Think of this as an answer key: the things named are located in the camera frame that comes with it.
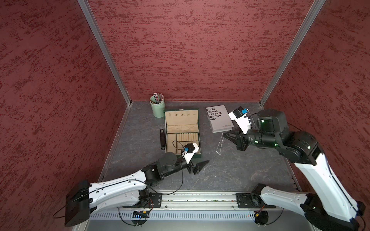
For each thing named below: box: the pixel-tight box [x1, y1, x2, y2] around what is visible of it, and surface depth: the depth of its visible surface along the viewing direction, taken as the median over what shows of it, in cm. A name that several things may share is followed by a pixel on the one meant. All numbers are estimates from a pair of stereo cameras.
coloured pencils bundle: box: [153, 92, 165, 104], surface depth 106 cm
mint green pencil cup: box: [149, 94, 166, 118], surface depth 105 cm
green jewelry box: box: [163, 107, 202, 159], surface depth 95 cm
